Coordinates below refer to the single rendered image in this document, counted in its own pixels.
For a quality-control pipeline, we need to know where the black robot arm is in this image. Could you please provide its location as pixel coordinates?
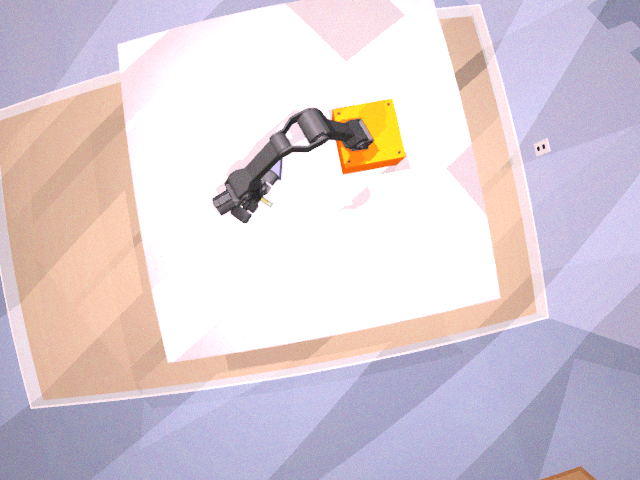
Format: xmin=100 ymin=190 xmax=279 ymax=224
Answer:
xmin=212 ymin=107 xmax=375 ymax=215

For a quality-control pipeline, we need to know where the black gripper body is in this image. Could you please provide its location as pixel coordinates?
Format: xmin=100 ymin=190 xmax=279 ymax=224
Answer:
xmin=230 ymin=170 xmax=278 ymax=223

